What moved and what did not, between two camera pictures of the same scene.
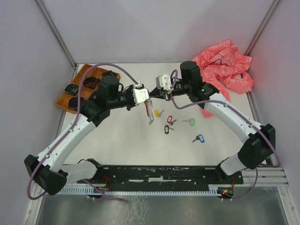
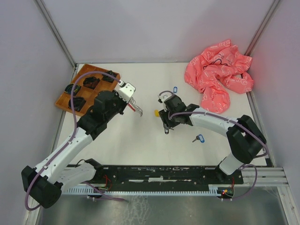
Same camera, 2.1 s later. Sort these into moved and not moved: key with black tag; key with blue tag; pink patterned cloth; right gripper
Moved: right gripper
Not moved: key with black tag; pink patterned cloth; key with blue tag
